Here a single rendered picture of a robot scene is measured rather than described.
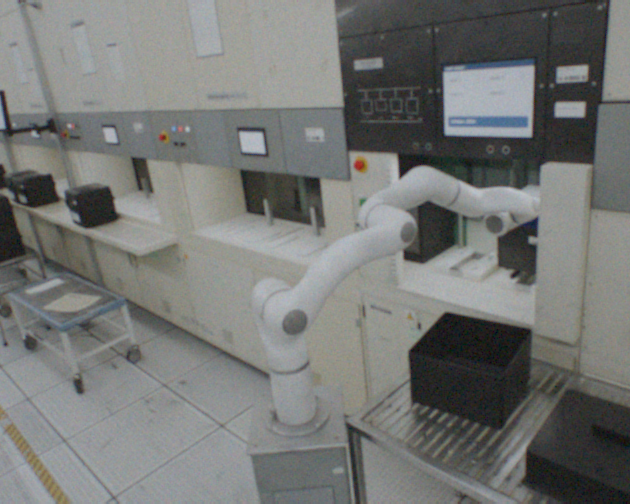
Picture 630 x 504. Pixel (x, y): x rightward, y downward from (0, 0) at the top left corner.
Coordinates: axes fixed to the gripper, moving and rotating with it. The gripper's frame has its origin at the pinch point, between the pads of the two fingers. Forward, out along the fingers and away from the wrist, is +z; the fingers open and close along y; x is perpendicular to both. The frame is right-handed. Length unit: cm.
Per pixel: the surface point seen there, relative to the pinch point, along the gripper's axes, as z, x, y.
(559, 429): -72, -34, 38
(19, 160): -36, -8, -494
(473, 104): -30.5, 36.8, -7.7
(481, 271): -7.4, -29.6, -17.7
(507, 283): -10.6, -30.4, -5.4
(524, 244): -9.1, -14.5, -0.2
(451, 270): -10.9, -30.3, -28.8
